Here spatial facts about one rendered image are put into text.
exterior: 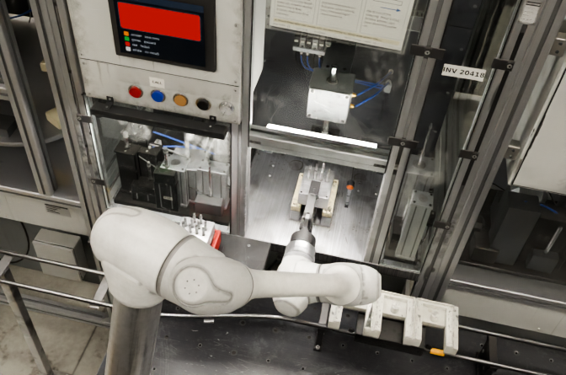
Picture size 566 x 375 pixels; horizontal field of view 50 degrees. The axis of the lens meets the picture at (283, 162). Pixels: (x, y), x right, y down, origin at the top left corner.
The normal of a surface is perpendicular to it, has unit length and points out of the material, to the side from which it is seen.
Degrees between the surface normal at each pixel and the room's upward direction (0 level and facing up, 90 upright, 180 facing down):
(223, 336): 0
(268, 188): 0
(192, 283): 41
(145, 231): 9
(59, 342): 0
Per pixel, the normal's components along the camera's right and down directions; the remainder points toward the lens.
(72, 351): 0.06, -0.72
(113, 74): -0.21, 0.67
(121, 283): -0.47, 0.42
